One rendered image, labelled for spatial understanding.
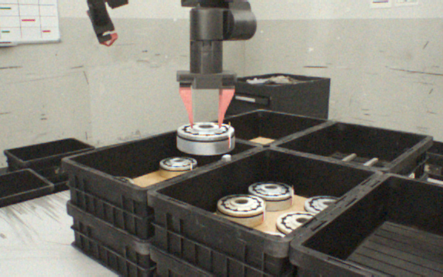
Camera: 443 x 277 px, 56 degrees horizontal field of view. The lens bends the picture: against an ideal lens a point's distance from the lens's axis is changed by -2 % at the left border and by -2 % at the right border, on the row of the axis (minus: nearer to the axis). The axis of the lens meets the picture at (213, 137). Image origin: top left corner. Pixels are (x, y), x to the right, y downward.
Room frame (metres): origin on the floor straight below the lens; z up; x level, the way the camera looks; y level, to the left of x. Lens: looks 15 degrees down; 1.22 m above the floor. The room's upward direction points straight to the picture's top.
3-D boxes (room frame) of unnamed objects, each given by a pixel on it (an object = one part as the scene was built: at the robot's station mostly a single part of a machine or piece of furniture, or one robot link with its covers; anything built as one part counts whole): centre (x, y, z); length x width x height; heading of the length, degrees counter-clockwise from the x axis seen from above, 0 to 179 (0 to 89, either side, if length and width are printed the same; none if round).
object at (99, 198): (0.96, 0.11, 0.87); 0.40 x 0.30 x 0.11; 139
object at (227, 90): (0.73, 0.00, 1.09); 0.07 x 0.07 x 0.09; 4
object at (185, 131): (0.73, 0.01, 1.04); 0.10 x 0.10 x 0.01
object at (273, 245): (0.77, -0.11, 0.92); 0.40 x 0.30 x 0.02; 139
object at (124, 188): (0.96, 0.11, 0.92); 0.40 x 0.30 x 0.02; 139
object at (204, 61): (0.73, 0.01, 1.16); 0.10 x 0.07 x 0.07; 94
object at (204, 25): (0.74, 0.01, 1.22); 0.07 x 0.06 x 0.07; 133
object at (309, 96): (2.75, -0.41, 0.45); 0.60 x 0.45 x 0.90; 133
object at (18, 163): (2.15, 0.88, 0.37); 0.40 x 0.30 x 0.45; 133
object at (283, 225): (0.73, -0.17, 0.86); 0.10 x 0.10 x 0.01
